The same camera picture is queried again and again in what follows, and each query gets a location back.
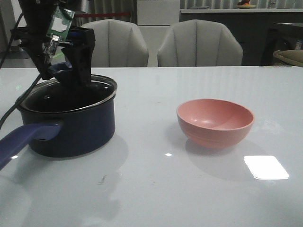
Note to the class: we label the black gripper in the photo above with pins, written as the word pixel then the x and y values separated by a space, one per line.
pixel 79 44

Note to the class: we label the glass lid with blue knob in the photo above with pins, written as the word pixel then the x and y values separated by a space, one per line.
pixel 64 93

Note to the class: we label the pink bowl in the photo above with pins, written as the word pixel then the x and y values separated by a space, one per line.
pixel 214 123

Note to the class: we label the green circuit board left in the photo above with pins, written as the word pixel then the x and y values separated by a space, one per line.
pixel 60 24

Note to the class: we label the left beige chair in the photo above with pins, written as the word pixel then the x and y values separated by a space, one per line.
pixel 118 44

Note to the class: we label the beige chair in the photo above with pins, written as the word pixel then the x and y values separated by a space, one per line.
pixel 118 44
pixel 199 43

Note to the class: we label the dark blue saucepan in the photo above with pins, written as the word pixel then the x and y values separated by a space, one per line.
pixel 61 134

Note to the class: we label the white cabinet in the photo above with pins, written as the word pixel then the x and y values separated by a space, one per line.
pixel 153 18

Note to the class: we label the right beige chair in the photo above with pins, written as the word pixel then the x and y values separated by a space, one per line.
pixel 199 43

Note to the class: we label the fruit plate on counter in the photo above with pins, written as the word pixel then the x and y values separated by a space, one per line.
pixel 245 4

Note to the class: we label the olive cushion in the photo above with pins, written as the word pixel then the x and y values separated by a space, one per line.
pixel 289 57

